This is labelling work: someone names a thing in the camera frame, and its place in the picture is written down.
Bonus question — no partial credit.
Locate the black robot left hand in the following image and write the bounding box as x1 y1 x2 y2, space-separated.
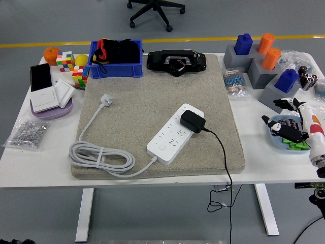
0 238 34 244

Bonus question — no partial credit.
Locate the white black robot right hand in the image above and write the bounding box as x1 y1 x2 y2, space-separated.
261 97 325 160

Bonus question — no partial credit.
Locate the black plug with cord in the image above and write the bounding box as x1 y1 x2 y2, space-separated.
179 109 243 244

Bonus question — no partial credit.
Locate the white power strip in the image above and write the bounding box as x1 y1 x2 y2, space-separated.
146 103 205 166

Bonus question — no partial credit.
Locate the pile of green cylinders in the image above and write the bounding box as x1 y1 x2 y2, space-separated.
281 137 312 151

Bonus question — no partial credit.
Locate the light blue dish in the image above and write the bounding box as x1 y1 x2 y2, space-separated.
268 114 312 155

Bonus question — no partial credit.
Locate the clear bag of blue parts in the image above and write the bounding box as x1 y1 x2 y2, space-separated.
313 77 325 102
278 49 314 74

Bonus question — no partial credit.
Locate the black table control panel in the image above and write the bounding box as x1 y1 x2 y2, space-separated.
294 181 325 189

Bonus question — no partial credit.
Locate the grey block holder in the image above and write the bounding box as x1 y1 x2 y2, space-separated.
250 43 267 59
258 77 302 114
223 44 256 74
247 57 283 90

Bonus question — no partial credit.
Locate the blue square peg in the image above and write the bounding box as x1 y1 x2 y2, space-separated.
234 33 253 55
274 69 300 94

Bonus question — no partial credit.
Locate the white table leg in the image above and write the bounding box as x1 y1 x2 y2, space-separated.
254 184 280 236
75 188 95 242

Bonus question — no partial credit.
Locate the orange cylinder peg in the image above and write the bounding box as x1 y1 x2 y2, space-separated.
256 33 276 54
262 47 282 71

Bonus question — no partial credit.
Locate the clear bag of resistors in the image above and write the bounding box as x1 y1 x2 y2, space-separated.
222 67 251 98

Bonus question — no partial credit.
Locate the clear bag of metal nuts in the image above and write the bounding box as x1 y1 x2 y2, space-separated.
2 116 51 152

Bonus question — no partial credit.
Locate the purple tray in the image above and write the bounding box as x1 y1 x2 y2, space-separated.
29 97 74 120

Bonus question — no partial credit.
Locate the black smartphone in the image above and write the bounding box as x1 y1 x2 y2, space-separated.
29 63 53 93

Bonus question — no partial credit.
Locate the black open device housing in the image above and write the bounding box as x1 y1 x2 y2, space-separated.
146 49 207 77

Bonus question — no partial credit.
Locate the grey-brown mat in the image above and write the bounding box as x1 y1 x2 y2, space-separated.
70 53 246 180

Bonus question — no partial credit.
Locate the multicoloured puzzle cube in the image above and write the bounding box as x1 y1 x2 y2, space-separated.
72 65 90 87
56 51 76 72

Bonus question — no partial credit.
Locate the orange fruit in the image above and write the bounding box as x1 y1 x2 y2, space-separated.
43 47 61 66

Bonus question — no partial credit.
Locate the yellow lemon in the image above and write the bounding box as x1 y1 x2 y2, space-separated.
75 54 89 67

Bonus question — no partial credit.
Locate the blue plastic crate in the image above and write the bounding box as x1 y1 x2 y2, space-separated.
86 39 144 79

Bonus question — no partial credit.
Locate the black office chair base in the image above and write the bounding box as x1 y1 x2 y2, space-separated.
126 0 186 33

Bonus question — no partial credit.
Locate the black and red cloth bundle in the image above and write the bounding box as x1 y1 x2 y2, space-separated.
90 38 141 75

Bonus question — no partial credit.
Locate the clear cable clip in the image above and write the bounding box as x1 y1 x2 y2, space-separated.
214 185 238 193

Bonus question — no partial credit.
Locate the large white wall switch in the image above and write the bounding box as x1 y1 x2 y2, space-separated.
29 86 59 113

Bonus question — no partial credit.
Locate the small white wall switch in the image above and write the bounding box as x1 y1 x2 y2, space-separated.
54 78 75 109

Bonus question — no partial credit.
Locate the white power cord with plug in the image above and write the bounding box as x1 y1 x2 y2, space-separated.
68 93 159 178

